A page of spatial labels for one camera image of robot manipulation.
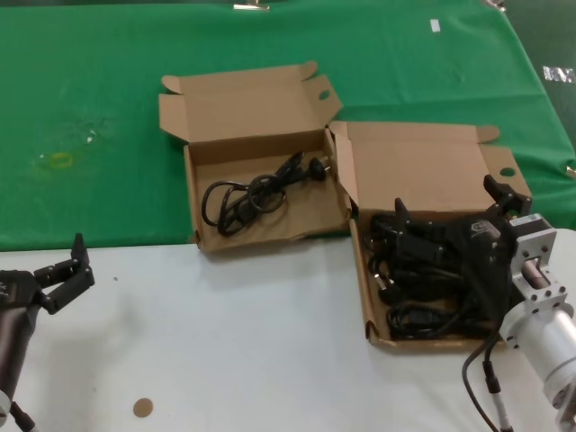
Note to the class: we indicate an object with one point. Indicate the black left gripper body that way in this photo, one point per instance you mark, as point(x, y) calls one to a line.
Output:
point(15, 288)

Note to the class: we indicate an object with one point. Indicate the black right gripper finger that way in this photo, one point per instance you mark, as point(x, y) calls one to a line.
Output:
point(506, 195)
point(418, 243)

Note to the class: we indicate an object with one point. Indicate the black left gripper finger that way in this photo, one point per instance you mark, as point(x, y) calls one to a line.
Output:
point(81, 265)

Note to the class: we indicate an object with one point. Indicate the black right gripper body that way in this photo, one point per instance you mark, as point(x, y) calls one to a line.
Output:
point(481, 252)

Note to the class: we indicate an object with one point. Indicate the open cardboard box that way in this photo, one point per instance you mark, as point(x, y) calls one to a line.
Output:
point(261, 112)
point(405, 171)

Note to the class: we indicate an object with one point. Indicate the metal cloth clamp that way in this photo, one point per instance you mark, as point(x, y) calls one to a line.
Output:
point(495, 3)
point(571, 171)
point(252, 6)

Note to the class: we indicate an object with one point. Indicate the shiny silver floor piece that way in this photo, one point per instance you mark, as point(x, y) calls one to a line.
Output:
point(558, 74)

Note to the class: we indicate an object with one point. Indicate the round brown paper sticker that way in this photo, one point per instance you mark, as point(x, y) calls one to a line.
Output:
point(143, 407)

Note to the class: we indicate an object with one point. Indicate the small white label sticker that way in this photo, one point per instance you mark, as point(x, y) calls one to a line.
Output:
point(434, 25)

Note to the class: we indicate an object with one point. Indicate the green table cloth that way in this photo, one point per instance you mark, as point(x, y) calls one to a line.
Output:
point(90, 67)

